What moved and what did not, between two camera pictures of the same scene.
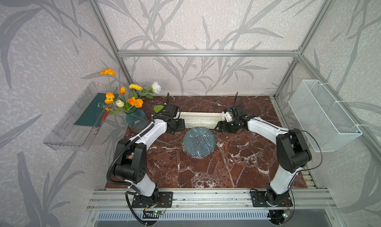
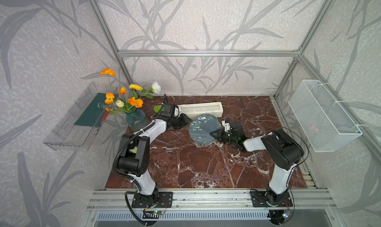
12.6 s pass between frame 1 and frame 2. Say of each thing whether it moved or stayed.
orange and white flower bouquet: stayed
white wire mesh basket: stayed
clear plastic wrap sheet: moved
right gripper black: moved
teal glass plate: moved
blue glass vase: stayed
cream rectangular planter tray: moved
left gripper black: stayed
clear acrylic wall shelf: stayed
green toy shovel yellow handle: stayed
